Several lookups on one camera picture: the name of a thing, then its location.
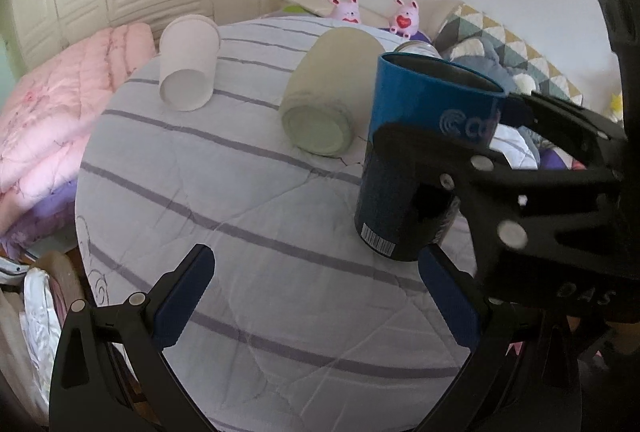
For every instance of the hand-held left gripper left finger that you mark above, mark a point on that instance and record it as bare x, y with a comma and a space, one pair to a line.
184, 299

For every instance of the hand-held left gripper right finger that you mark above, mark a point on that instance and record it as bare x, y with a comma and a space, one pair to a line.
450, 307

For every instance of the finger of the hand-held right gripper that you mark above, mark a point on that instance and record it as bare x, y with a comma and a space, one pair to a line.
565, 121
450, 161

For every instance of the blue metal cup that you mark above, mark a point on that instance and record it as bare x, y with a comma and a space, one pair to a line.
415, 91

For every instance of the beige ceramic cup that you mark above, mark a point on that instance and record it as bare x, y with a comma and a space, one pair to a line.
325, 76

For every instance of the white plastic cup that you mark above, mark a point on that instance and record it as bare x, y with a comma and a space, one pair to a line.
187, 51

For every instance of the yellow plush toy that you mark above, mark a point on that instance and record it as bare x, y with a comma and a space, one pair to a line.
616, 106

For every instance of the grey blue cloth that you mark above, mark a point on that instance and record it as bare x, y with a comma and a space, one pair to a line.
482, 69

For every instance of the triangle pattern pillow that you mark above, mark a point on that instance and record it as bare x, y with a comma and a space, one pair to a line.
500, 31

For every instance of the clear glass jar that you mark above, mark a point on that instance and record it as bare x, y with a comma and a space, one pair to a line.
417, 47

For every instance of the striped grey bedspread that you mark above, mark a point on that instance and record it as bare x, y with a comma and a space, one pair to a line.
250, 192

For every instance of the beige pillow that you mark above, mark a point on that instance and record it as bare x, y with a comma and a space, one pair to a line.
442, 16
307, 1

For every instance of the silver foil bag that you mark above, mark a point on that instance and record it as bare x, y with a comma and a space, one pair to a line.
40, 327

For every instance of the pink plush bunny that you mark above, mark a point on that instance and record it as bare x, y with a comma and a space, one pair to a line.
346, 9
404, 19

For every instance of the purple blanket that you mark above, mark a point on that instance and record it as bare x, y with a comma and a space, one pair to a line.
40, 217

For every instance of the pink quilt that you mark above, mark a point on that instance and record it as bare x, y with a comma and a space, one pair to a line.
60, 111

